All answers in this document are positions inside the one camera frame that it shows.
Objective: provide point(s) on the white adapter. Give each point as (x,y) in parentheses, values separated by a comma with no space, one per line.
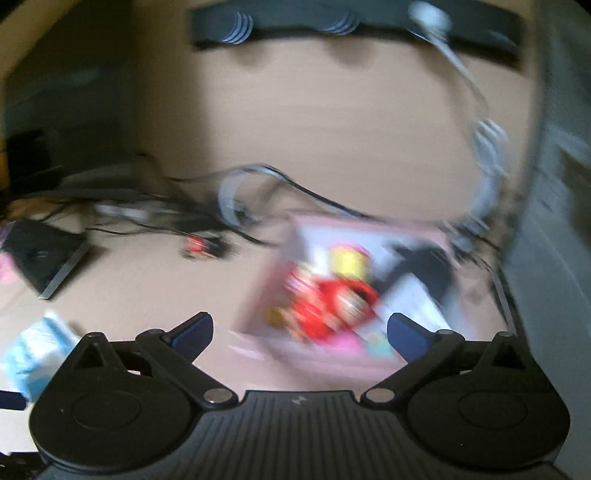
(122,211)

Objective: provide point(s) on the wooden desktop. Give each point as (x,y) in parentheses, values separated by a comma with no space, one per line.
(138,286)

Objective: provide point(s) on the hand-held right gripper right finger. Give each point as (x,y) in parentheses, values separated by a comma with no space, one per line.
(408,337)

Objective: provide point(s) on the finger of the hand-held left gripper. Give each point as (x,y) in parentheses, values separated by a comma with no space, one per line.
(10,400)

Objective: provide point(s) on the pink plush toy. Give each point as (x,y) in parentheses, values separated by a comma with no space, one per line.
(351,342)

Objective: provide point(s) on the black flat device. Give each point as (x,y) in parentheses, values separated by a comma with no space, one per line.
(46,256)

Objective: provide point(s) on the black power strip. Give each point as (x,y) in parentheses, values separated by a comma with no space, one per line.
(369,27)

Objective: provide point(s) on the white plug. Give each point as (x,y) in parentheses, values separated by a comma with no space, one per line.
(429,18)

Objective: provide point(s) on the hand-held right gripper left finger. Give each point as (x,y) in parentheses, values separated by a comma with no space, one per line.
(191,334)

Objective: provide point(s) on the grey computer tower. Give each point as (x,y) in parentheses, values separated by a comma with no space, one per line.
(554,230)

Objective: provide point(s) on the black plush toy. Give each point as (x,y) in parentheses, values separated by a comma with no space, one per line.
(429,267)

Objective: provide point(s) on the blue tissue packet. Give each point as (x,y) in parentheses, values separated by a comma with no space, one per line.
(32,355)

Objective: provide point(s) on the small red black toy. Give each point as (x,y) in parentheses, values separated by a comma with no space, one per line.
(203,245)

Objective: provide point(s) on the small gold ball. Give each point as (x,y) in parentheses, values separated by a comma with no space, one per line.
(278,316)

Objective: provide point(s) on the dark monitor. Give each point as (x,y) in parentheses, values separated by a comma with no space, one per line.
(46,92)

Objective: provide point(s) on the round black plug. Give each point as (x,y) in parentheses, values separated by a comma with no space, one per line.
(342,23)
(238,27)

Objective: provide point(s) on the pink cardboard box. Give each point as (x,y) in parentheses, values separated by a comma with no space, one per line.
(277,341)

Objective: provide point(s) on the red figure toy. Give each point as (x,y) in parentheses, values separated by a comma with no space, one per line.
(332,300)

